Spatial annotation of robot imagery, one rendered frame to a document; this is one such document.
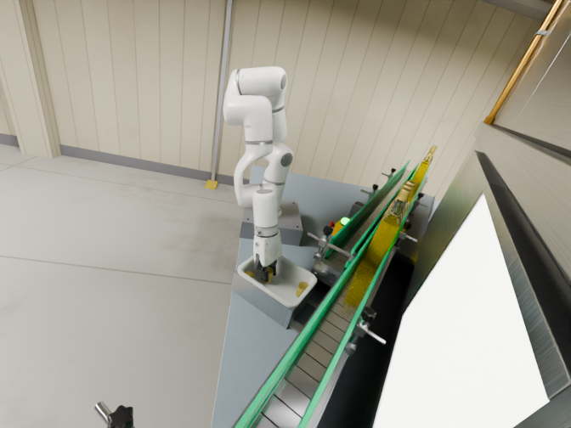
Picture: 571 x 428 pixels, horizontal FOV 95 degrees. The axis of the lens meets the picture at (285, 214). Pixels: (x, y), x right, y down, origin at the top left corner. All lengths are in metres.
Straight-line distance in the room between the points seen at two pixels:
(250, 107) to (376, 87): 2.55
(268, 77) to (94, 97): 2.83
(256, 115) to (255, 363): 0.66
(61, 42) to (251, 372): 3.36
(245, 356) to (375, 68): 2.95
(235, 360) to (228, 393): 0.08
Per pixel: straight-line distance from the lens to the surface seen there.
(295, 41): 3.06
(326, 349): 0.68
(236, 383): 0.74
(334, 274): 0.89
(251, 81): 0.89
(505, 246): 0.33
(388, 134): 3.42
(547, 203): 0.33
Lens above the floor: 1.41
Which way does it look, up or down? 29 degrees down
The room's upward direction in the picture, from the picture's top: 15 degrees clockwise
